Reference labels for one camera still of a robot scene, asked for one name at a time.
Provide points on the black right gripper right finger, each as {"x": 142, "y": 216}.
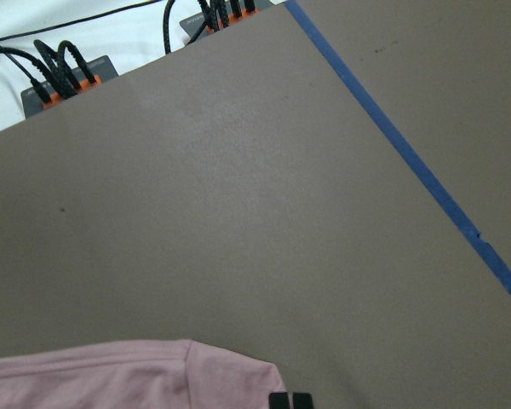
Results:
{"x": 302, "y": 400}

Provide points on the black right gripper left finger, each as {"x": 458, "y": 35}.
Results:
{"x": 279, "y": 400}

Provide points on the pink Snoopy t-shirt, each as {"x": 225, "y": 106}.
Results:
{"x": 138, "y": 374}

